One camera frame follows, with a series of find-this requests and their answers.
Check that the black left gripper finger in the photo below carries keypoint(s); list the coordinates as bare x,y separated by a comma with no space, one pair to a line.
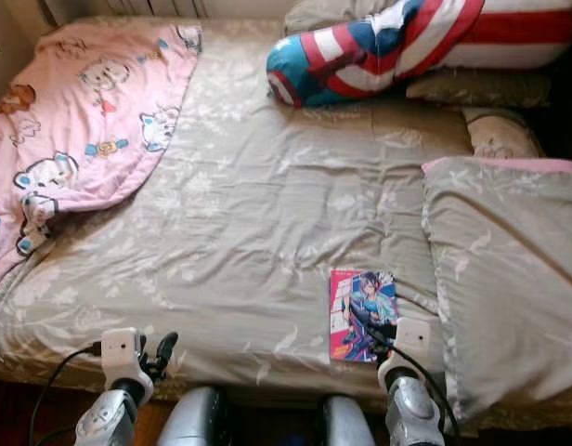
166,346

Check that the anime cover comic book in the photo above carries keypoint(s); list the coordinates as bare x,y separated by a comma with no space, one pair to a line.
356,297

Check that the pink cartoon print quilt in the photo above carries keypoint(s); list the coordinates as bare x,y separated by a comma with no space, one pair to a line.
82,130

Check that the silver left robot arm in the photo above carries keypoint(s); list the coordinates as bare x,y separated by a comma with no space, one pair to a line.
111,416

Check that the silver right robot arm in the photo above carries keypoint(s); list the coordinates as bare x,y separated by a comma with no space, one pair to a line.
411,409

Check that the silver left robot leg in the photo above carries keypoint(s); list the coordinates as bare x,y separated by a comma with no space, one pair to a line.
193,420

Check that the silver robot leg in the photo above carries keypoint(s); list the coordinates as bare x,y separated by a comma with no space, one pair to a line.
349,426
193,420

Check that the silver right robot leg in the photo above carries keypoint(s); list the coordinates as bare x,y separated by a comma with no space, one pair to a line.
349,426

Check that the grey floral pillow pink edge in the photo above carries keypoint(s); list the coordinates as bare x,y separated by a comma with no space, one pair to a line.
509,279

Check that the small beige floral pillow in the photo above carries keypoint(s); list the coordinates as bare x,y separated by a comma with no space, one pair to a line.
504,135

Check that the blue red shield print pillow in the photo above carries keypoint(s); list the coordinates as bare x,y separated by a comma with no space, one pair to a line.
360,56

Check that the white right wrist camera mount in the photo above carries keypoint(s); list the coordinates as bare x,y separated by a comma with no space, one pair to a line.
413,339

